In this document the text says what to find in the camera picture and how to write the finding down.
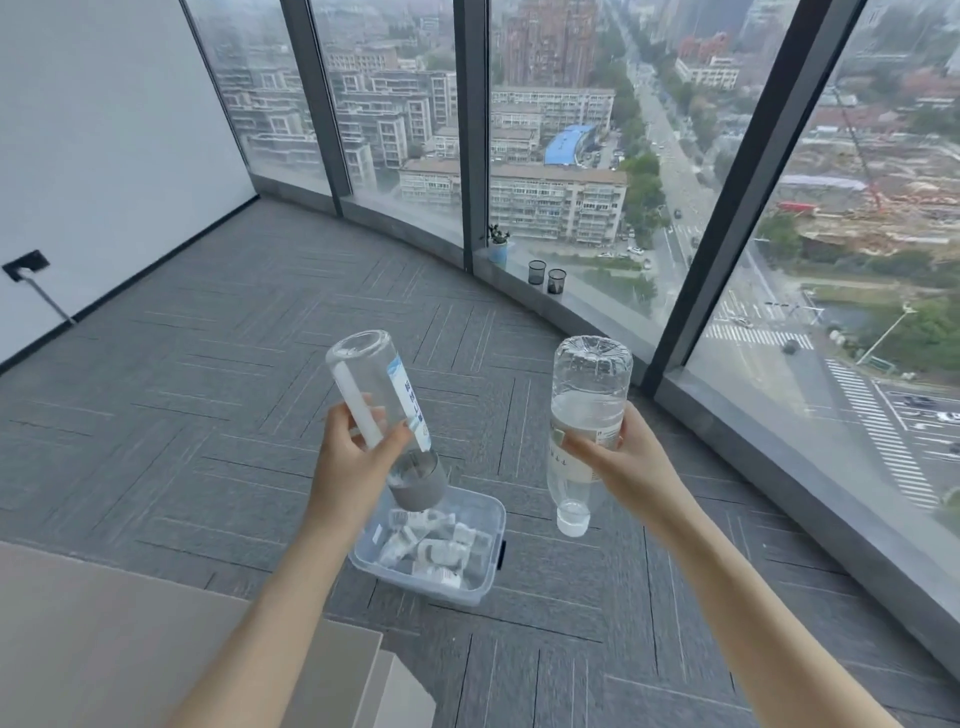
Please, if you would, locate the person's right hand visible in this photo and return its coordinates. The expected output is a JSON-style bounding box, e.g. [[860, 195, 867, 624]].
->
[[560, 405, 689, 528]]

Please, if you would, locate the person's left hand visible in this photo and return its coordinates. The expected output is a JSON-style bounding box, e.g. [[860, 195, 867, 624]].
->
[[306, 402, 414, 543]]

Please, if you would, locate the clear water bottle white cap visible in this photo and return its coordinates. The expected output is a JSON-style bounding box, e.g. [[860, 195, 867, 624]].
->
[[546, 335, 634, 539]]

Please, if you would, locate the clear bottle with grey cap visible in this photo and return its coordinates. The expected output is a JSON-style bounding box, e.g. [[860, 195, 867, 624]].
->
[[325, 330, 450, 513]]

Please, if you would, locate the person's left forearm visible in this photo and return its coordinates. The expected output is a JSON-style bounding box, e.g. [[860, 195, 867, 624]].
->
[[166, 504, 378, 728]]

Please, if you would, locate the person's right forearm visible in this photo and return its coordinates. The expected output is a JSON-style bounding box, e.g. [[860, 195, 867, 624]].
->
[[639, 492, 906, 728]]

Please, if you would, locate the pile of small clear bottles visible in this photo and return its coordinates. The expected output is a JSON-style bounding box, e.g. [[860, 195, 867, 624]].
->
[[375, 507, 493, 591]]

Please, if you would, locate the clear plastic storage bin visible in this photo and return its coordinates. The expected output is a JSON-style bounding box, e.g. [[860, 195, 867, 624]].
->
[[348, 483, 509, 609]]

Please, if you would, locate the dark window mullion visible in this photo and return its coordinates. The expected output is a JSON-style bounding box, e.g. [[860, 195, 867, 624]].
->
[[280, 0, 354, 198], [453, 0, 493, 276], [642, 0, 865, 399]]

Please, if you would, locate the grey cable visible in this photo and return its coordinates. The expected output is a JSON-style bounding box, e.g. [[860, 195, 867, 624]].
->
[[16, 271, 78, 327]]

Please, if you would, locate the black wall socket plate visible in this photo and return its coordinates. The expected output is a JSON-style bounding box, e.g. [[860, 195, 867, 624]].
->
[[2, 249, 51, 283]]

